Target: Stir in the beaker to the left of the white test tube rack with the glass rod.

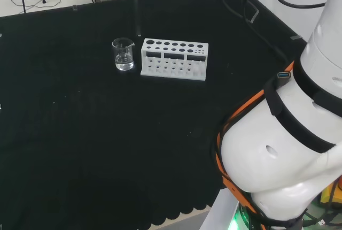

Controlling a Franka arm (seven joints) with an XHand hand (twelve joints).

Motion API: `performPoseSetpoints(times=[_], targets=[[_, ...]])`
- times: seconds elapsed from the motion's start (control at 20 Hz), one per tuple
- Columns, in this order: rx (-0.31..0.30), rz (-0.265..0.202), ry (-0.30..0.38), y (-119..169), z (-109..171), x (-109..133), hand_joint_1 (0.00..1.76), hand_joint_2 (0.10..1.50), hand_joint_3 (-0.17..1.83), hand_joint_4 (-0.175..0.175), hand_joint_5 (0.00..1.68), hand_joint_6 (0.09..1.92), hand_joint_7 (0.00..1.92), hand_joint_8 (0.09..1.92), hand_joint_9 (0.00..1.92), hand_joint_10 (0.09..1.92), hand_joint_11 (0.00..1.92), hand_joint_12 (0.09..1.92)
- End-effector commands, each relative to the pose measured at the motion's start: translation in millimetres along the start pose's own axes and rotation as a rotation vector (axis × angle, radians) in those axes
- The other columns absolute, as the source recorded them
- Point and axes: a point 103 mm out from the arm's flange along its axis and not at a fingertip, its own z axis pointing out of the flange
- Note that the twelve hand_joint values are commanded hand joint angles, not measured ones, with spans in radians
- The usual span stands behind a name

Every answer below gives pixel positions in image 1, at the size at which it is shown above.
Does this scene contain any black bench cloth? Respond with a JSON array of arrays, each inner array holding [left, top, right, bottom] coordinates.
[[0, 0, 308, 230]]

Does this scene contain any yellow stop button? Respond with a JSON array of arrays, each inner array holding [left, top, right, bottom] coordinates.
[[320, 179, 342, 204]]

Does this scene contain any orange cable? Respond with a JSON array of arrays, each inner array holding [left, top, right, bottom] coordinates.
[[213, 61, 296, 230]]

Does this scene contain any thick black cable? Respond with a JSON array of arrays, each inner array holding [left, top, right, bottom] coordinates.
[[183, 0, 294, 66]]

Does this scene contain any thin black floor cable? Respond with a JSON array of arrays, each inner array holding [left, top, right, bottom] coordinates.
[[10, 0, 63, 9]]

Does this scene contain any clear glass rod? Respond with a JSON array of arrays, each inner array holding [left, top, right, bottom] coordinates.
[[133, 0, 142, 37]]

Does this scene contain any white test tube rack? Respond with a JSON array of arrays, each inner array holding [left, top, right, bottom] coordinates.
[[140, 37, 209, 82]]

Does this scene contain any clear glass beaker with water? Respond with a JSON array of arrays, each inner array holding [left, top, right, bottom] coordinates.
[[111, 37, 135, 72]]

